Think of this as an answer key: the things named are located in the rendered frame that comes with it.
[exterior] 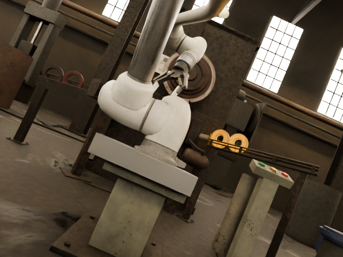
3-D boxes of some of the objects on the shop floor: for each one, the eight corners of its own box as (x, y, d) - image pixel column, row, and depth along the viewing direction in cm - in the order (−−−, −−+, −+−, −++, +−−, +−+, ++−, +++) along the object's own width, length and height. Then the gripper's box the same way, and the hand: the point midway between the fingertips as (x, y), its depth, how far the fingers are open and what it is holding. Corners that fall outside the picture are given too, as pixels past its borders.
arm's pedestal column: (158, 298, 85) (195, 211, 87) (48, 250, 84) (88, 164, 86) (159, 248, 125) (184, 190, 127) (84, 215, 124) (111, 157, 126)
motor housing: (160, 205, 211) (186, 146, 215) (184, 215, 211) (209, 157, 215) (160, 209, 198) (187, 147, 202) (186, 221, 198) (212, 158, 202)
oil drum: (272, 225, 408) (293, 173, 414) (305, 239, 409) (325, 188, 415) (291, 238, 348) (315, 179, 354) (330, 256, 349) (353, 196, 356)
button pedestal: (212, 252, 153) (250, 158, 157) (247, 267, 154) (285, 173, 158) (217, 264, 137) (261, 160, 141) (258, 282, 138) (299, 177, 142)
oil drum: (-18, 96, 407) (7, 47, 413) (17, 111, 408) (41, 62, 415) (-48, 88, 348) (-18, 31, 354) (-7, 106, 349) (21, 49, 355)
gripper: (204, 75, 128) (184, 105, 119) (166, 69, 142) (144, 96, 133) (201, 63, 123) (179, 94, 114) (161, 58, 136) (139, 85, 127)
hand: (162, 93), depth 124 cm, fingers open, 13 cm apart
